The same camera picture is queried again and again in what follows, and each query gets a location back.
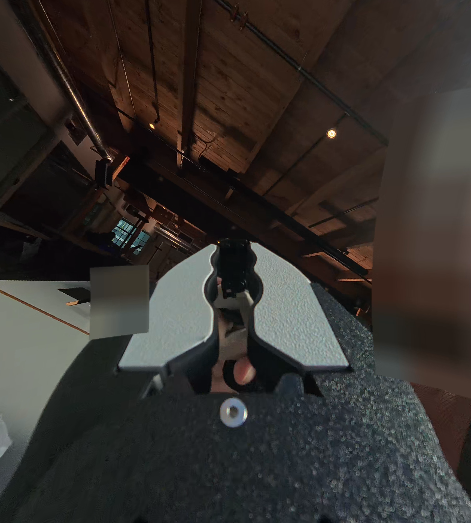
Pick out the small black lego piece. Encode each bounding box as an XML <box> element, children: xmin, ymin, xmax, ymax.
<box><xmin>217</xmin><ymin>239</ymin><xmax>256</xmax><ymax>299</ymax></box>

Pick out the black ceiling conduit pipe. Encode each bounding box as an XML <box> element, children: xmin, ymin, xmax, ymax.
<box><xmin>215</xmin><ymin>0</ymin><xmax>391</xmax><ymax>148</ymax></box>

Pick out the long ceiling duct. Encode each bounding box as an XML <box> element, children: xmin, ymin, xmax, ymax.
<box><xmin>7</xmin><ymin>0</ymin><xmax>113</xmax><ymax>160</ymax></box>

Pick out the black hanging monitor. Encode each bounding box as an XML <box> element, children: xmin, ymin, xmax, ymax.
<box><xmin>95</xmin><ymin>158</ymin><xmax>117</xmax><ymax>187</ymax></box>

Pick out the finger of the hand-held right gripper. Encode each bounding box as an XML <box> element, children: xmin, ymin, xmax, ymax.
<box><xmin>214</xmin><ymin>290</ymin><xmax>252</xmax><ymax>362</ymax></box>

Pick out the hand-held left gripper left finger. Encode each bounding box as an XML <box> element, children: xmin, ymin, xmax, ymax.
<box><xmin>120</xmin><ymin>244</ymin><xmax>220</xmax><ymax>372</ymax></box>

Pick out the dark framed window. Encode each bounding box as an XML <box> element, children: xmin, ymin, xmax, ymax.
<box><xmin>111</xmin><ymin>219</ymin><xmax>150</xmax><ymax>254</ymax></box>

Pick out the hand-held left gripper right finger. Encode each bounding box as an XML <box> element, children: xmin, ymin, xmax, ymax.
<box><xmin>248</xmin><ymin>242</ymin><xmax>350</xmax><ymax>372</ymax></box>

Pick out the person's right hand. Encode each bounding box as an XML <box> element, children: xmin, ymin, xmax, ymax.
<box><xmin>223</xmin><ymin>358</ymin><xmax>257</xmax><ymax>387</ymax></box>

